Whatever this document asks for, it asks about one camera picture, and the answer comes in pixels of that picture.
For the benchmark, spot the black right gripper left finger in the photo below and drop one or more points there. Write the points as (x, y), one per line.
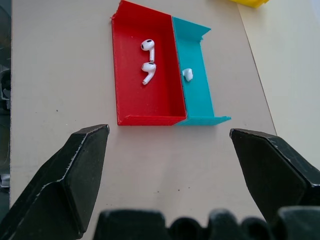
(62, 185)

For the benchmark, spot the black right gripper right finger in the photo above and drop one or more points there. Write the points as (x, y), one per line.
(272, 175)

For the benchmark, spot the yellow object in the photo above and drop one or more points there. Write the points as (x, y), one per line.
(250, 2)

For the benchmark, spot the teal plastic tray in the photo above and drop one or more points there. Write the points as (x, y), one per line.
(195, 85)

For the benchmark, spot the white earbud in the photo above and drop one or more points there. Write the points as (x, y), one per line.
(149, 71)
(188, 74)
(148, 47)

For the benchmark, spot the red plastic tray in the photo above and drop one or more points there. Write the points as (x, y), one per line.
(147, 75)

